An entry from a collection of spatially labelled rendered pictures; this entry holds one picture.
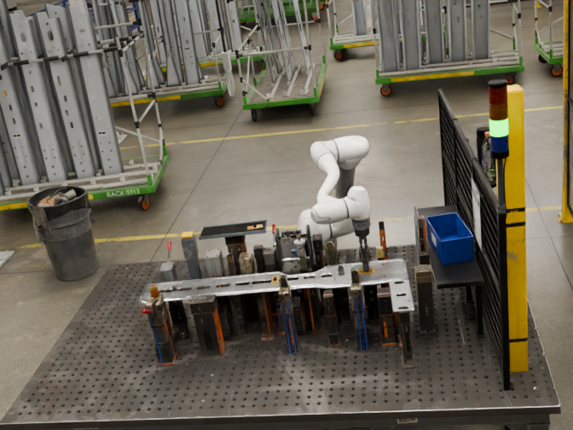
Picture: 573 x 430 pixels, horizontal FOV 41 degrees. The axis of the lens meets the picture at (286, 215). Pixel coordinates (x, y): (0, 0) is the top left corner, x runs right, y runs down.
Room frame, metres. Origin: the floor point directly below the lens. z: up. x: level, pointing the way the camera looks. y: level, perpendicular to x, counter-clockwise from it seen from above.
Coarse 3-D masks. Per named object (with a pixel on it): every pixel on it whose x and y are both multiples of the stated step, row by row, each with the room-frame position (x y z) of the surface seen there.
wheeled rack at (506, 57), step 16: (512, 0) 10.54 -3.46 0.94; (512, 16) 10.55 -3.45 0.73; (496, 32) 10.57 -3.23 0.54; (448, 48) 10.75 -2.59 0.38; (400, 64) 10.56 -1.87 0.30; (432, 64) 10.24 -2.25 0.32; (448, 64) 10.18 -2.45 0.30; (464, 64) 10.12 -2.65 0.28; (480, 64) 9.86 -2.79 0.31; (496, 64) 9.81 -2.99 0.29; (512, 64) 9.74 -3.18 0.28; (384, 80) 10.04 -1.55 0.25; (400, 80) 9.98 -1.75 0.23; (512, 80) 9.73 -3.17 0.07
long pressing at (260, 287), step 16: (272, 272) 3.59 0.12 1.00; (320, 272) 3.51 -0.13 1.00; (336, 272) 3.49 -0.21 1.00; (384, 272) 3.41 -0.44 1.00; (400, 272) 3.39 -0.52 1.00; (144, 288) 3.63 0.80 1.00; (160, 288) 3.60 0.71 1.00; (192, 288) 3.55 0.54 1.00; (208, 288) 3.52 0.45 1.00; (224, 288) 3.49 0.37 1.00; (240, 288) 3.47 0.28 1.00; (256, 288) 3.44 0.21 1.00; (272, 288) 3.42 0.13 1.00
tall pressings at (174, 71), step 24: (96, 0) 11.28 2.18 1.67; (120, 0) 11.46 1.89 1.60; (168, 0) 11.56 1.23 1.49; (96, 24) 11.22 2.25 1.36; (144, 24) 11.38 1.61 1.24; (168, 24) 11.51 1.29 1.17; (168, 48) 11.30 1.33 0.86; (192, 48) 11.23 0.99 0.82; (120, 72) 11.63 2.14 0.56; (168, 72) 11.25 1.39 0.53; (192, 72) 11.20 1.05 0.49
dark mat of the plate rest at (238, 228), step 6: (258, 222) 3.90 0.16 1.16; (264, 222) 3.89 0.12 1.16; (204, 228) 3.93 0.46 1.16; (210, 228) 3.92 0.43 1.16; (216, 228) 3.91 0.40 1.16; (222, 228) 3.90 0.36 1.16; (228, 228) 3.89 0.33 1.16; (234, 228) 3.87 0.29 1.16; (240, 228) 3.86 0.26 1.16; (246, 228) 3.85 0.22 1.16; (258, 228) 3.82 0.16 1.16; (264, 228) 3.81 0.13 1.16; (204, 234) 3.85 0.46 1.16; (210, 234) 3.84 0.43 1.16; (216, 234) 3.83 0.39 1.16; (222, 234) 3.82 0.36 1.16
